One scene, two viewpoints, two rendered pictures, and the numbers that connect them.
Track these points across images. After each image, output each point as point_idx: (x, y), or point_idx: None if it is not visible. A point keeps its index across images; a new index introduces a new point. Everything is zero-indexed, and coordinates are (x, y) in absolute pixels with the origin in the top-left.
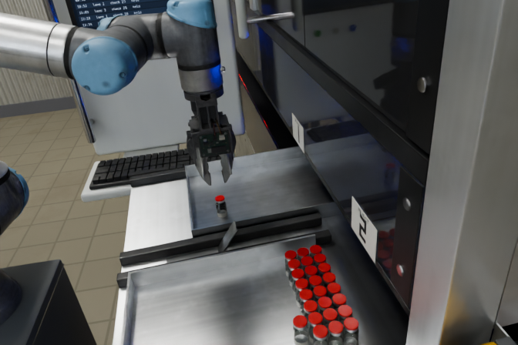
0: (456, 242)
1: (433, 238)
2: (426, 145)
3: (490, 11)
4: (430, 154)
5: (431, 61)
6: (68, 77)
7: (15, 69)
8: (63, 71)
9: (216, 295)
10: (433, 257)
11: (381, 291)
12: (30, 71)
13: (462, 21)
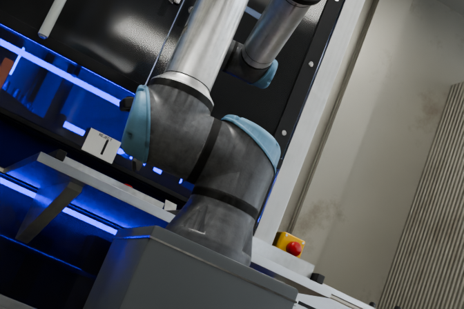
0: (293, 186)
1: (281, 188)
2: (281, 154)
3: (316, 119)
4: (285, 156)
5: (289, 126)
6: (264, 68)
7: (272, 50)
8: (269, 65)
9: None
10: (279, 196)
11: None
12: (271, 56)
13: (306, 118)
